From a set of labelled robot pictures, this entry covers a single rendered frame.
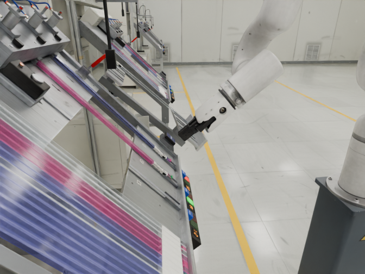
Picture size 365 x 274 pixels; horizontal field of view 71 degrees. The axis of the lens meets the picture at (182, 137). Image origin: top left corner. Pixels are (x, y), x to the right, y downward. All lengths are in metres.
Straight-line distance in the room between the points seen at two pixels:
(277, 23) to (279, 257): 1.30
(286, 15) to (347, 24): 9.43
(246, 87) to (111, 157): 1.37
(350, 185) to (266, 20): 0.56
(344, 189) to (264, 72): 0.48
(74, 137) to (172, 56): 6.71
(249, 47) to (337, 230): 0.64
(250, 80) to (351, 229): 0.56
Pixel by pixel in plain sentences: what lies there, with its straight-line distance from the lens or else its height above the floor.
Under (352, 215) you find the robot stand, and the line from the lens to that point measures 0.93.
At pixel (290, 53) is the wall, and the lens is 9.31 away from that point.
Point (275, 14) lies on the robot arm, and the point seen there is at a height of 1.22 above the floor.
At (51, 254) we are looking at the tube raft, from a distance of 0.39.
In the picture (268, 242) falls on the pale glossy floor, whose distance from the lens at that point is 1.74.
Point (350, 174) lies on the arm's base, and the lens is 0.95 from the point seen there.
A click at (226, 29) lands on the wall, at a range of 8.53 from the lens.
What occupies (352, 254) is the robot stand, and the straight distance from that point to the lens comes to 1.07.
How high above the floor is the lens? 1.20
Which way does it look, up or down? 24 degrees down
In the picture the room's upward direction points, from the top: straight up
